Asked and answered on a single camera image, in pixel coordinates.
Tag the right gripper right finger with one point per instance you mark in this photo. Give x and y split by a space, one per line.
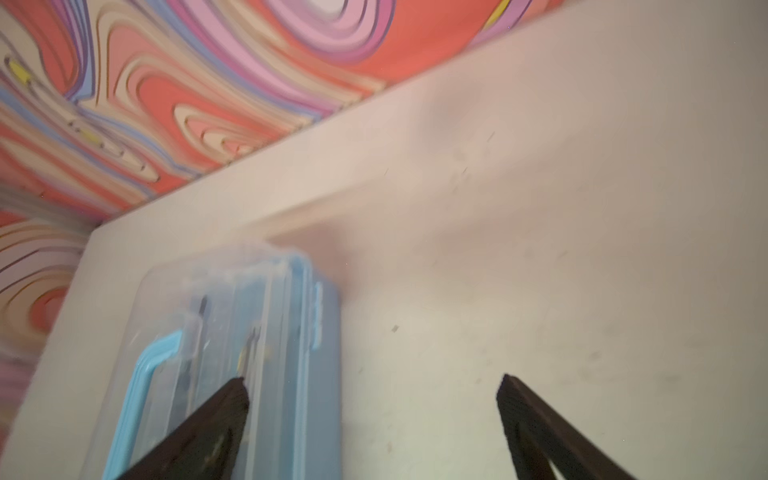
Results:
541 442

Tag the blue plastic tool box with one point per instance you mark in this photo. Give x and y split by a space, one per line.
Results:
250 311

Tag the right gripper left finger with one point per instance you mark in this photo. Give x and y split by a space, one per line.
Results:
203 446

